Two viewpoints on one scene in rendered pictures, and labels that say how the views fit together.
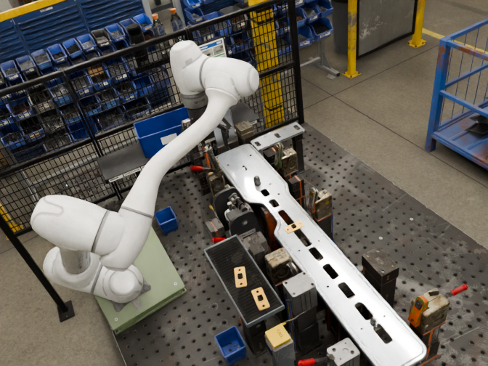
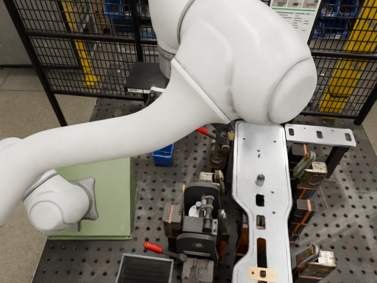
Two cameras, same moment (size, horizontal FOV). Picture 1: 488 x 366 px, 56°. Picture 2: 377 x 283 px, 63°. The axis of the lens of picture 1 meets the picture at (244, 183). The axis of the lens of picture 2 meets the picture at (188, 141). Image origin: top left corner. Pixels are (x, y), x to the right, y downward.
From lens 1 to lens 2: 1.06 m
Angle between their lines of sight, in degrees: 20
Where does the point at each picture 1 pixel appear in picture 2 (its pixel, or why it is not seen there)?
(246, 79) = (269, 88)
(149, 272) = (104, 203)
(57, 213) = not seen: outside the picture
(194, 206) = (198, 152)
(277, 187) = (277, 202)
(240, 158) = (261, 138)
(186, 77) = (160, 10)
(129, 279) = (53, 217)
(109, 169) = (135, 78)
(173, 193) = not seen: hidden behind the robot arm
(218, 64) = (228, 10)
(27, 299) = not seen: hidden behind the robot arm
